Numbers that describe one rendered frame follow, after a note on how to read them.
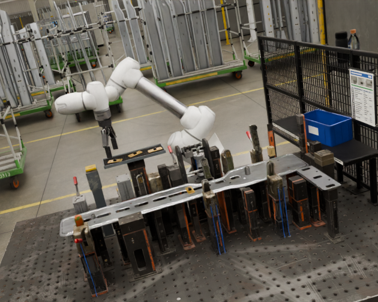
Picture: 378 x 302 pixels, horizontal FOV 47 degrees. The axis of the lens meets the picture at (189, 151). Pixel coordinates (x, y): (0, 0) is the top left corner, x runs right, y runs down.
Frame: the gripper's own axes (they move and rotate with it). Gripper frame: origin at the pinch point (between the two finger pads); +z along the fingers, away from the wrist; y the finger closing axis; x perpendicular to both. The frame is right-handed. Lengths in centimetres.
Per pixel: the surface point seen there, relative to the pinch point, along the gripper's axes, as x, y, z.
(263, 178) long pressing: 83, 15, 22
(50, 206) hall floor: -156, -192, 121
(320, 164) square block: 115, 9, 21
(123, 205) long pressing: 7.4, 26.7, 22.2
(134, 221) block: 19, 49, 20
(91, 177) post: -13.8, 7.3, 11.4
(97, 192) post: -13.1, 6.3, 21.4
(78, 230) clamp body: -5, 58, 16
